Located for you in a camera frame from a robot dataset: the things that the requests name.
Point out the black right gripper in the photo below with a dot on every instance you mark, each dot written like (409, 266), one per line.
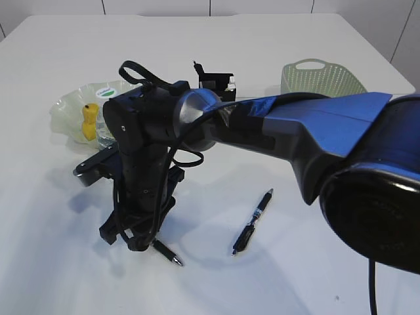
(140, 178)

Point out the black pen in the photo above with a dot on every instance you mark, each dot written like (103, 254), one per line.
(242, 241)
(167, 253)
(199, 69)

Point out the yellow pear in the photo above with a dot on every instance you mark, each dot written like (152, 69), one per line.
(88, 127)

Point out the clear plastic water bottle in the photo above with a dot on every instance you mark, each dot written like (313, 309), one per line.
(103, 135)

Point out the yellow utility knife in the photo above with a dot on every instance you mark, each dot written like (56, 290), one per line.
(230, 88)

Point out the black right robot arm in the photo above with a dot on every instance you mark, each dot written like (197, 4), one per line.
(357, 155)

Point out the green ruffled glass plate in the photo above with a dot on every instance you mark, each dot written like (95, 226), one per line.
(66, 114)

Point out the green plastic woven basket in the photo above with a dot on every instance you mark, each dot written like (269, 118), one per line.
(318, 76)

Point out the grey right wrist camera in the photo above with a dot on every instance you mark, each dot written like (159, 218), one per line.
(104, 164)

